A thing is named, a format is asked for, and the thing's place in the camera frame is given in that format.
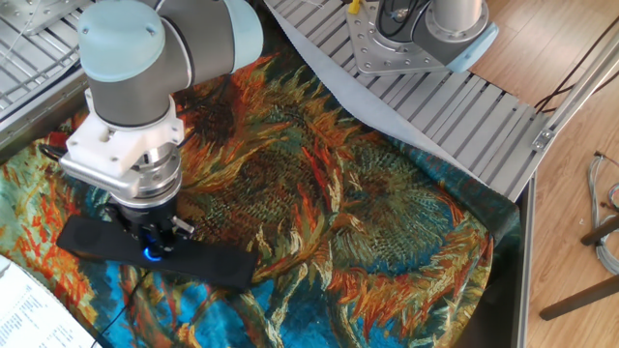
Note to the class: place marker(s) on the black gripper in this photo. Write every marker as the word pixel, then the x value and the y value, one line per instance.
pixel 147 217

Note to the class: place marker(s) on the black bar speaker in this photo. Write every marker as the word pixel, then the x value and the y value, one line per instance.
pixel 213 263

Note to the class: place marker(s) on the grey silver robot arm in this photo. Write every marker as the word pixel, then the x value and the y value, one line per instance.
pixel 140 63

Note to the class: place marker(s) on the white printed paper sheet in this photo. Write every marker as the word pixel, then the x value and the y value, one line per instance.
pixel 34 314

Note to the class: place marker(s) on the sunflower painting cloth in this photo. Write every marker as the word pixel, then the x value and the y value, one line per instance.
pixel 362 217

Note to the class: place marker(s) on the silver mounting plate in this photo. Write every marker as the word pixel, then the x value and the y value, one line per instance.
pixel 34 12
pixel 372 53

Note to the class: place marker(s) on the small yellow object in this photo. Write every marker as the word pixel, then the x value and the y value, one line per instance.
pixel 354 7

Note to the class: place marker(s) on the dark wooden furniture leg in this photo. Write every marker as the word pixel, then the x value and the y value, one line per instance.
pixel 580 297
pixel 602 231

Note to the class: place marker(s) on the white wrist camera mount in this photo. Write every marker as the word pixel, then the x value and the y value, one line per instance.
pixel 111 150

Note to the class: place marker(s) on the aluminium frame beam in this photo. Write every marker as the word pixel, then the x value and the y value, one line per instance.
pixel 575 96
pixel 524 266

